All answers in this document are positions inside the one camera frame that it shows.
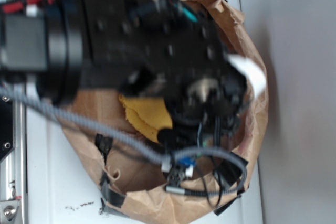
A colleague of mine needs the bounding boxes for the white paper tag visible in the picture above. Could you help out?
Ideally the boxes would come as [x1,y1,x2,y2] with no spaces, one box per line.
[228,54,267,100]

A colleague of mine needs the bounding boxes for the brown paper bag tray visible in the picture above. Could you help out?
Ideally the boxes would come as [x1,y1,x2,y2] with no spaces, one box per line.
[62,0,269,223]

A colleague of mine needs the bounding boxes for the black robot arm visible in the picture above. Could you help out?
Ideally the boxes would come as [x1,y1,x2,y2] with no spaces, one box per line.
[1,0,247,150]

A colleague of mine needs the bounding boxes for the aluminium frame rail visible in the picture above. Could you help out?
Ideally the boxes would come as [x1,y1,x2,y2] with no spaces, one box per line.
[0,0,28,224]

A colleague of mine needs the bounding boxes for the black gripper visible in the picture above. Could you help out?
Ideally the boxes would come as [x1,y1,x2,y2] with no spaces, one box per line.
[80,0,247,150]

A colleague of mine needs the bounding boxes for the yellow knitted cloth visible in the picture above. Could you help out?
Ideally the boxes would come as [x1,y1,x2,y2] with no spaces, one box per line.
[119,95,172,144]

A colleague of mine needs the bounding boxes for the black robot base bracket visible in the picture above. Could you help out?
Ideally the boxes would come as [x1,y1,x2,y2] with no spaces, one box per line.
[0,96,16,163]

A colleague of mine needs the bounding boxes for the grey braided cable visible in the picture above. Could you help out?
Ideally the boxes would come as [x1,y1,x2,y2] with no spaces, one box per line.
[0,86,249,198]

